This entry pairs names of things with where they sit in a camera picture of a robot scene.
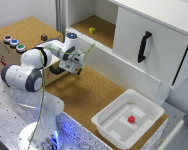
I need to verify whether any blue button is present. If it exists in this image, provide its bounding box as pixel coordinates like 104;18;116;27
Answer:
9;38;20;49

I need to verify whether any black door handle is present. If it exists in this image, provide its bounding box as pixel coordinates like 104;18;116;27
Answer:
137;30;153;64

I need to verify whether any purple block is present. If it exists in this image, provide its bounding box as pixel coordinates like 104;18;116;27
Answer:
40;34;49;42

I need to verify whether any green cable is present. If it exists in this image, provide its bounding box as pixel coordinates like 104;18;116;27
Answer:
26;43;96;150

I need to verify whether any black drawer handle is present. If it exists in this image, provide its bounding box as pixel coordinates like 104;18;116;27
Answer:
49;64;66;75

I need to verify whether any wooden drawer box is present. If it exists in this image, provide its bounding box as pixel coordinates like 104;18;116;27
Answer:
0;16;74;86

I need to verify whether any wooden drawer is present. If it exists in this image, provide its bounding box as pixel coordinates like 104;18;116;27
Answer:
43;63;71;87

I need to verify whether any green button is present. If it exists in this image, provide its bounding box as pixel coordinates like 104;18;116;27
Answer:
15;43;27;54

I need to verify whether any yellow block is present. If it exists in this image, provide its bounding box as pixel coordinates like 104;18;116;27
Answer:
88;26;97;35

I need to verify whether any white sliding door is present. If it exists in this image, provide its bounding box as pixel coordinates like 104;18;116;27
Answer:
111;6;188;88

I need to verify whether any pink block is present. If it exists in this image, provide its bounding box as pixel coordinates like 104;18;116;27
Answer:
127;115;136;124

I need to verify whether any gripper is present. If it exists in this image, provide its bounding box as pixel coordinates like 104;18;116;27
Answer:
58;53;84;75

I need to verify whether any white cabinet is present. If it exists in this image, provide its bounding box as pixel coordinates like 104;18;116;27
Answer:
65;0;188;103

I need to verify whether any white plastic box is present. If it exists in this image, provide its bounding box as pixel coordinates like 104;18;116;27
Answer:
90;88;166;150

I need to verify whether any red button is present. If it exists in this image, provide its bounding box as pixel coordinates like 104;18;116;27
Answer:
3;34;13;45

